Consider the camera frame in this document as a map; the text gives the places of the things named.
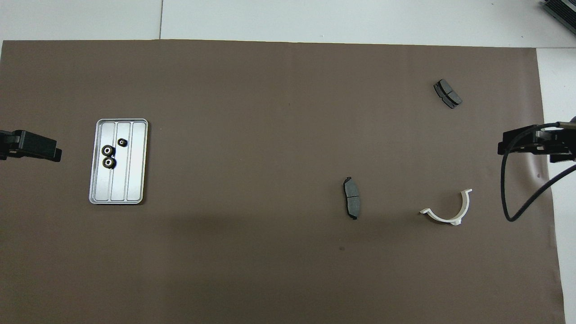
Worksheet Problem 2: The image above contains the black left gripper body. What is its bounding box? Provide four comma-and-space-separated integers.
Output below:
0, 130, 19, 161

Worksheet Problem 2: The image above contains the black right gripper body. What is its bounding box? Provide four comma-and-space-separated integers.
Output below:
544, 128, 576, 163

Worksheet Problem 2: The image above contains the silver ribbed metal tray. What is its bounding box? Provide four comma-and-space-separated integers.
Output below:
89, 118, 149, 205

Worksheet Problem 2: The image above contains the short dark brake pad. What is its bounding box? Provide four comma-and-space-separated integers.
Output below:
434, 79, 463, 109

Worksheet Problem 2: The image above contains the white semicircular plastic clamp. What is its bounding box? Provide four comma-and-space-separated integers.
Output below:
419, 189, 473, 226

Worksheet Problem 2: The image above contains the black ridged device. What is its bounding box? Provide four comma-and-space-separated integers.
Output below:
539, 0, 576, 24

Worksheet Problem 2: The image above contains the long dark brake pad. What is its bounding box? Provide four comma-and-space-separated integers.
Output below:
343, 176, 361, 221

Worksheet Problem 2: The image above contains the brown paper table mat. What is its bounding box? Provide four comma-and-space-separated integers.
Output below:
0, 40, 567, 324

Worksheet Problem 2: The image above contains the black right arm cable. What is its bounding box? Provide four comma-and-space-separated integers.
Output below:
501, 121, 576, 222

